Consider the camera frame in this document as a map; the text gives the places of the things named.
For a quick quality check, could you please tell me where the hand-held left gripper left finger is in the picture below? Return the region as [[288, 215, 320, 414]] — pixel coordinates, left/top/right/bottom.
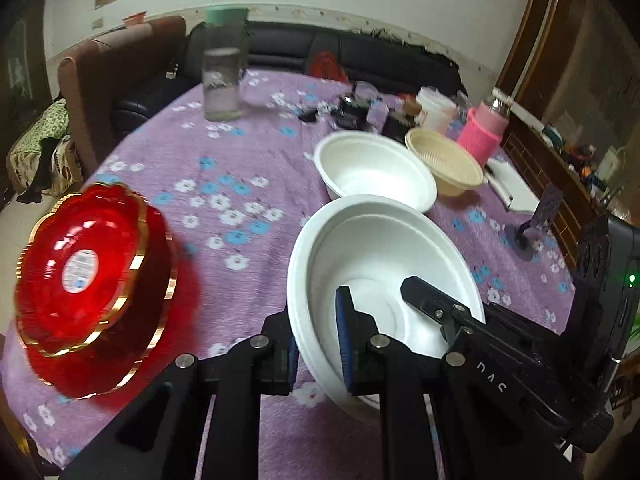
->
[[60, 312, 301, 480]]

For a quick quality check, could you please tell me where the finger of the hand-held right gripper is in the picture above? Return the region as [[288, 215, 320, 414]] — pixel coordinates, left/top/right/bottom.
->
[[400, 276, 473, 346]]

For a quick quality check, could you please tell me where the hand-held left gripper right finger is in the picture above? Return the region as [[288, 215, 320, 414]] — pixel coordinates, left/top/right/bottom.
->
[[335, 285, 506, 480]]

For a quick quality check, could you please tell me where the large white paper bowl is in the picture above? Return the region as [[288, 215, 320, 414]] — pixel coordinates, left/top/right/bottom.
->
[[286, 195, 486, 423]]

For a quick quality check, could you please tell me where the beige plastic bowl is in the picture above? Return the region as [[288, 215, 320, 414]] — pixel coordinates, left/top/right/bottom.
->
[[405, 127, 486, 197]]

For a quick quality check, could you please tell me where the black phone stand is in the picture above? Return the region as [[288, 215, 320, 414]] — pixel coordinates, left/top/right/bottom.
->
[[505, 182, 563, 261]]

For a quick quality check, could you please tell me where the bottle with pink knit sleeve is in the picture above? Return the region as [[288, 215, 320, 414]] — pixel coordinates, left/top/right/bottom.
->
[[456, 87, 513, 166]]

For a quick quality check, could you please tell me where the dark glass jar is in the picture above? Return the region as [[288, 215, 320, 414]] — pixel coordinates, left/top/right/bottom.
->
[[382, 100, 423, 143]]

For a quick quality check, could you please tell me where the white plastic jar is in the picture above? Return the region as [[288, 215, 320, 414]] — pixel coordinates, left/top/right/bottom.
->
[[416, 86, 458, 136]]

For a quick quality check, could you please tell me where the small black device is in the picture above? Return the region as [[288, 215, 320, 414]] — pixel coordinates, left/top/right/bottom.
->
[[332, 92, 376, 131]]

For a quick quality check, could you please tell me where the black sofa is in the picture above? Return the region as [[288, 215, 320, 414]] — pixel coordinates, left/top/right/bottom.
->
[[112, 20, 468, 126]]

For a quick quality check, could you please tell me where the red plastic bag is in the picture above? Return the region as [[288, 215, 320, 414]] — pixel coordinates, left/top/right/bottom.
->
[[307, 51, 348, 81]]

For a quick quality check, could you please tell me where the wooden cabinet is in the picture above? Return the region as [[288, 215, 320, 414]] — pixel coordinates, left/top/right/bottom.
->
[[492, 0, 640, 271]]

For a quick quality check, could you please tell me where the clear bottle with green lid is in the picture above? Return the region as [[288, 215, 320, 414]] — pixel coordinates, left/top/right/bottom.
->
[[201, 5, 250, 122]]

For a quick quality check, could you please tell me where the floral blanket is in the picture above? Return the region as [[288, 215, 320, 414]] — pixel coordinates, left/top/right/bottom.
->
[[6, 99, 83, 196]]

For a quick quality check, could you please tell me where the brown armchair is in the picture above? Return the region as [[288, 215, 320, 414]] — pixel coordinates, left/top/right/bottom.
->
[[57, 15, 188, 181]]

